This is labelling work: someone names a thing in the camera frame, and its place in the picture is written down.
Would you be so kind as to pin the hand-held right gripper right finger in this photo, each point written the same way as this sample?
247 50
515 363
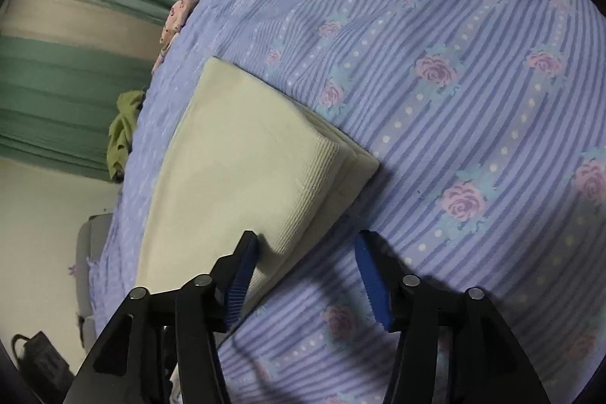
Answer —
376 290

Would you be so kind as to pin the pink patterned garment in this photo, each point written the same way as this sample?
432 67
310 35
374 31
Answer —
176 23

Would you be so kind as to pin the olive green garment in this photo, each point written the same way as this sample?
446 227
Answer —
124 134

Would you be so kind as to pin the cream pants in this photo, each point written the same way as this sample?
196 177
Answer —
236 177

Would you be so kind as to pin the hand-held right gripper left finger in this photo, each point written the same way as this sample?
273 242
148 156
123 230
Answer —
239 285

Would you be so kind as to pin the black power adapter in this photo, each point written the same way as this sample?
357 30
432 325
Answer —
40 354

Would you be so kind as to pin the beige sheer curtain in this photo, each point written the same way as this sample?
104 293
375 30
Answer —
80 23

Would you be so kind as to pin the purple floral striped duvet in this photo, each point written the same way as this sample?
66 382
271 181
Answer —
449 124

